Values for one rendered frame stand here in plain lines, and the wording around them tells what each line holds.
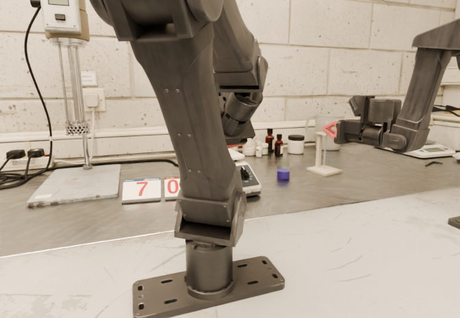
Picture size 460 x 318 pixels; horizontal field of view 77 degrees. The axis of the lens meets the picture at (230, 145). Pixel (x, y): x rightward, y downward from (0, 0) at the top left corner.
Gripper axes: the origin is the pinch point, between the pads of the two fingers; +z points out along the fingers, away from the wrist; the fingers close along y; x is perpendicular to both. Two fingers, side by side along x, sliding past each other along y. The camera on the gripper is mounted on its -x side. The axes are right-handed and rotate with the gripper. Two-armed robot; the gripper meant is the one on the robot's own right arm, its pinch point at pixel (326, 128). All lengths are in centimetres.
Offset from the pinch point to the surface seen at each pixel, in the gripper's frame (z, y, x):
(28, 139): 55, 84, 5
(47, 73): 58, 76, -17
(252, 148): 29.2, 8.4, 11.2
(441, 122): 0, -71, 2
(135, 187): 7, 58, 12
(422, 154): -6.6, -45.0, 12.3
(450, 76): 17, -110, -18
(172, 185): 4, 50, 12
